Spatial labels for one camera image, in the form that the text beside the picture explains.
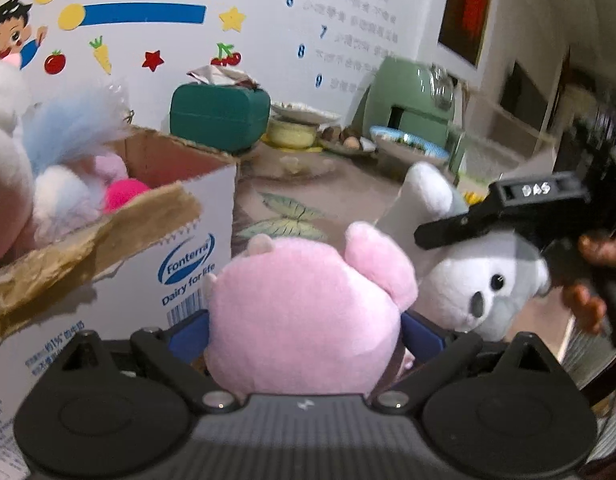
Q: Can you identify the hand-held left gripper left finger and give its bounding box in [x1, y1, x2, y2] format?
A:
[62, 309, 237, 414]

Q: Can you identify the carrot wall sticker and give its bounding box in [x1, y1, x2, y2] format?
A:
[88, 35, 114, 75]

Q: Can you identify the blue fluffy plush toy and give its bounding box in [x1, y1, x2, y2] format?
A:
[24, 84, 134, 228]

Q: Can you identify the boy wall sticker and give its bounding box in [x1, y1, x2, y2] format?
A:
[0, 0, 49, 69]

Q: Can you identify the light pink plush toy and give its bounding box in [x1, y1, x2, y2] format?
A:
[94, 154, 130, 187]

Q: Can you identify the yellow green bowl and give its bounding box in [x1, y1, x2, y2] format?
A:
[265, 118, 319, 151]

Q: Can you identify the large yellow circle sticker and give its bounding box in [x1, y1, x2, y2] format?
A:
[57, 3, 86, 31]

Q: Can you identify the framed wall picture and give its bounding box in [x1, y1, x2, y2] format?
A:
[437, 0, 497, 67]

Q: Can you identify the blue rimmed bowl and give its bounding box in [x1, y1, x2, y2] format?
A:
[370, 125, 452, 162]

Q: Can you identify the tomato wall sticker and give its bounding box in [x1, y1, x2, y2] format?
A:
[43, 49, 67, 75]

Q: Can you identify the person's right hand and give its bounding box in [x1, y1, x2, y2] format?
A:
[562, 232, 616, 337]

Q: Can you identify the yellow star wall sticker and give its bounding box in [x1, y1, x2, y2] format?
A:
[218, 6, 247, 34]

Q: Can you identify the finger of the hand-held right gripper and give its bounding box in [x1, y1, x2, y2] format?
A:
[414, 171, 592, 252]

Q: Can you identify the green air fryer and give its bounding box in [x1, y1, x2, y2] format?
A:
[350, 56, 465, 150]

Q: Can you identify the cherries wall sticker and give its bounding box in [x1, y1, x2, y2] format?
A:
[211, 43, 243, 68]

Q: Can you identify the plate of nuts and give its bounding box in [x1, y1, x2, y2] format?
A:
[320, 127, 377, 154]

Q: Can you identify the hot pink pompom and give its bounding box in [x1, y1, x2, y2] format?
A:
[104, 179, 152, 212]

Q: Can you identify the green tissue box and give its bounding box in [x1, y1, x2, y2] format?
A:
[169, 82, 271, 155]

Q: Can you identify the grey koala plush toy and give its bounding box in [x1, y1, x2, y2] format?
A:
[375, 161, 552, 344]

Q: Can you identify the pale pink plush toy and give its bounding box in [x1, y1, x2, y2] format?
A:
[0, 124, 37, 267]

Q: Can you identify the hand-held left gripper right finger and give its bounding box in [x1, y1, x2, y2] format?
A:
[370, 312, 564, 414]

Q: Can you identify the white rabbit plush toy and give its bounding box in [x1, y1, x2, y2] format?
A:
[0, 56, 33, 133]

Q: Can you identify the white plate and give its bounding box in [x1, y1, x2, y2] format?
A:
[270, 102, 342, 127]

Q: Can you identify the crumpled tissue paper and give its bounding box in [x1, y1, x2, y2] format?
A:
[186, 65, 261, 92]

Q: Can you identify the grey striped cloth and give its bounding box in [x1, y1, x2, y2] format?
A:
[562, 329, 616, 413]

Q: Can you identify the cardboard box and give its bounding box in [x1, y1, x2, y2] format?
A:
[0, 126, 239, 466]

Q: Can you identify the blue stripe wall sticker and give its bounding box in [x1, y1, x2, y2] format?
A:
[82, 3, 208, 26]

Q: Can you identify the numbered wall text chart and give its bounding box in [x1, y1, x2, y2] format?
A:
[283, 0, 415, 92]

